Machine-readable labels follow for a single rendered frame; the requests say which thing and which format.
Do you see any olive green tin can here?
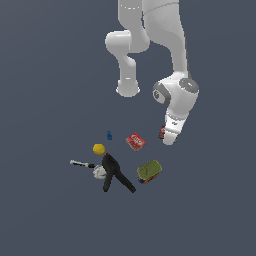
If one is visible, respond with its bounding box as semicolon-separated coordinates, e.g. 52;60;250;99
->
136;159;164;186

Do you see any small white crumpled object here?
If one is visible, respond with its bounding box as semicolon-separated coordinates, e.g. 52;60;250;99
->
92;164;108;180

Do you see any yellow lemon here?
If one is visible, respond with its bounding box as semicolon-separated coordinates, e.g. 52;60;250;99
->
92;143;107;156

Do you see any white and black marker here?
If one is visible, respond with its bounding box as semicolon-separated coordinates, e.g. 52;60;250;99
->
69;159;96;169

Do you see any dark red can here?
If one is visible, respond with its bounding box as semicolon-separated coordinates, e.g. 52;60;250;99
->
158;125;167;140

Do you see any black spring clamp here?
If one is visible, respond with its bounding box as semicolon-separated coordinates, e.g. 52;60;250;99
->
100;151;137;194

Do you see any red box with white print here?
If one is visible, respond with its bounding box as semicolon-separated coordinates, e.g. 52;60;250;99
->
125;131;147;152

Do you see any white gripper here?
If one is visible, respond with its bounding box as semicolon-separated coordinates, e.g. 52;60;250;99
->
162;114;186;146

